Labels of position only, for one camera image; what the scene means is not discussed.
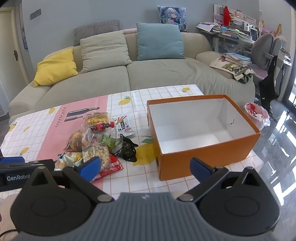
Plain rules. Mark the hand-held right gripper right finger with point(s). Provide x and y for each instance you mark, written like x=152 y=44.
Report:
x=199 y=167

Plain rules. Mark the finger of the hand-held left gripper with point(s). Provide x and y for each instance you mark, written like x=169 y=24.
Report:
x=11 y=160

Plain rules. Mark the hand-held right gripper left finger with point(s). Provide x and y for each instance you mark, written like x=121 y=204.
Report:
x=91 y=168

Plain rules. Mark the orange cardboard box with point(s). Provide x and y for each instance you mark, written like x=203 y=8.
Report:
x=208 y=157

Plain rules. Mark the white puffed snack packet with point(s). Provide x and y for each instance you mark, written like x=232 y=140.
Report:
x=97 y=153

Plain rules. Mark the red snack packet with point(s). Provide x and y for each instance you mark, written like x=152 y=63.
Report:
x=114 y=165

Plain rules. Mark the clear bag yellow snacks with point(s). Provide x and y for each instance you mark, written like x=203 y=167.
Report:
x=69 y=160

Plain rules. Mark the clear candy packet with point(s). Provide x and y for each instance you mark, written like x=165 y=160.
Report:
x=92 y=139

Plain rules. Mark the green snack packet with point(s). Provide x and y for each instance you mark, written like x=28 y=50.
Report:
x=108 y=141

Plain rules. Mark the brown bread packet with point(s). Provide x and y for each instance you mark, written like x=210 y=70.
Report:
x=75 y=139

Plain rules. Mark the black snack packet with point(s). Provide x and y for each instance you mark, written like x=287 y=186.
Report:
x=127 y=150

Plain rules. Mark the small cola bottle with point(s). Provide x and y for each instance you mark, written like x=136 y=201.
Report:
x=101 y=126

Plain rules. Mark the yellow snack packet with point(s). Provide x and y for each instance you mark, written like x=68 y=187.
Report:
x=97 y=117

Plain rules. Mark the white carrot print packet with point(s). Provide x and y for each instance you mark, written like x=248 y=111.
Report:
x=123 y=128

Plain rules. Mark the pink and white checked tablecloth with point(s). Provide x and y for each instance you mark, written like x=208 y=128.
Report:
x=41 y=129

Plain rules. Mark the pink plastic bag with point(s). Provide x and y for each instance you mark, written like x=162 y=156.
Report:
x=256 y=113

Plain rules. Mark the white door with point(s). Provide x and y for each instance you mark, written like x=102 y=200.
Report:
x=9 y=76

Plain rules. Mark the beige sofa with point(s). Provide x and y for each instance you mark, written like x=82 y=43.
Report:
x=161 y=76

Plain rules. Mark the yellow pillow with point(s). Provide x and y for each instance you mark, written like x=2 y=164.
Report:
x=55 y=69

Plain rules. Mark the black garment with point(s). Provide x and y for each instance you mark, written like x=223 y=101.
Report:
x=269 y=85

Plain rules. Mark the stack of magazines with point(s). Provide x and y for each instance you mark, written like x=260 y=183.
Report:
x=238 y=59

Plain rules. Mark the beige pillow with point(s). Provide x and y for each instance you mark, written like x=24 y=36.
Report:
x=104 y=51

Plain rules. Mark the white desk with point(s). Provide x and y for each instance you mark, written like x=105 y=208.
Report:
x=227 y=42

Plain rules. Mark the light blue pillow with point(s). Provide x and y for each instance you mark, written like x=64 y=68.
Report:
x=159 y=41

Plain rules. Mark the grey desk chair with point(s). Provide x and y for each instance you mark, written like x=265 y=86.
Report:
x=262 y=48

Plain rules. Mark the cluttered magazine shelf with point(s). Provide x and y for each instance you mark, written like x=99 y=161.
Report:
x=217 y=29

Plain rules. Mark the grey pillow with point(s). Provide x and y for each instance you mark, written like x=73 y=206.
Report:
x=97 y=27

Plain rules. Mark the pink cushion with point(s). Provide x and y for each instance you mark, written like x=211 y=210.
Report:
x=129 y=30

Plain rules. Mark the white tablet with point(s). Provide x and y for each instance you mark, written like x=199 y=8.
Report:
x=254 y=33

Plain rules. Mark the printed figure pillow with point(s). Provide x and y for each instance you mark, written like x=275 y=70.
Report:
x=172 y=16

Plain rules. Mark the red paper ornament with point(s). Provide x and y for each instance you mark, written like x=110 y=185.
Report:
x=226 y=15

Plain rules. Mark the white pegboard shelf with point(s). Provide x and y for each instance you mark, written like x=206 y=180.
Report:
x=240 y=17

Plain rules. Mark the narrow wall picture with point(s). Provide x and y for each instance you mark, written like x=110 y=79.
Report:
x=23 y=25

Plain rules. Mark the grey wall switch panel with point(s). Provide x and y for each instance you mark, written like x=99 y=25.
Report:
x=35 y=13

